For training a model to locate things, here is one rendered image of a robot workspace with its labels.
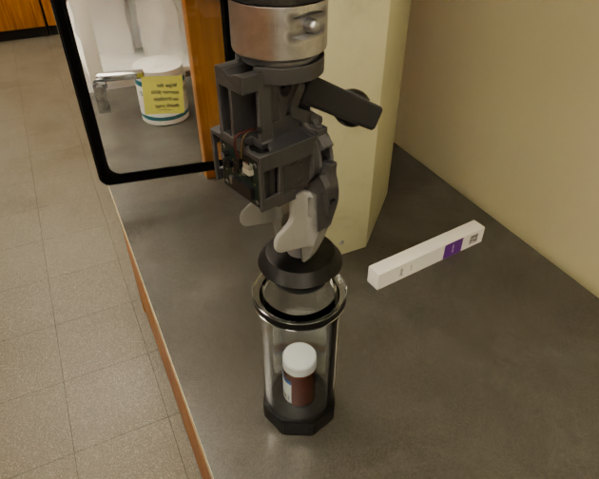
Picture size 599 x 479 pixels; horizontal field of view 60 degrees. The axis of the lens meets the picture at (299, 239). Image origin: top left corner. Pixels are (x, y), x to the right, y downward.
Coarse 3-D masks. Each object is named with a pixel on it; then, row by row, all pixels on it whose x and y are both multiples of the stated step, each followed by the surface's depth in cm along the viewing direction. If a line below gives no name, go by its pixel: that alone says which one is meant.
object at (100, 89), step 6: (96, 84) 95; (102, 84) 95; (96, 90) 95; (102, 90) 95; (96, 96) 96; (102, 96) 96; (96, 102) 97; (102, 102) 97; (108, 102) 97; (102, 108) 98; (108, 108) 98
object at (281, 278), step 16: (272, 240) 57; (272, 256) 55; (288, 256) 55; (320, 256) 55; (336, 256) 56; (272, 272) 54; (288, 272) 53; (304, 272) 53; (320, 272) 54; (336, 272) 55; (288, 288) 55; (304, 288) 53; (320, 288) 56
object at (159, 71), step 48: (96, 0) 88; (144, 0) 90; (192, 0) 92; (96, 48) 93; (144, 48) 95; (192, 48) 97; (144, 96) 100; (192, 96) 103; (144, 144) 106; (192, 144) 109
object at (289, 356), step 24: (264, 288) 61; (336, 288) 59; (264, 312) 57; (288, 312) 67; (312, 312) 67; (336, 312) 57; (264, 336) 61; (288, 336) 58; (312, 336) 58; (264, 360) 65; (288, 360) 61; (312, 360) 61; (288, 384) 63; (312, 384) 64; (288, 408) 66; (312, 408) 67
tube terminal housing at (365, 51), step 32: (352, 0) 71; (384, 0) 73; (352, 32) 74; (384, 32) 76; (352, 64) 77; (384, 64) 79; (384, 96) 85; (352, 128) 83; (384, 128) 92; (352, 160) 87; (384, 160) 101; (352, 192) 91; (384, 192) 111; (352, 224) 96
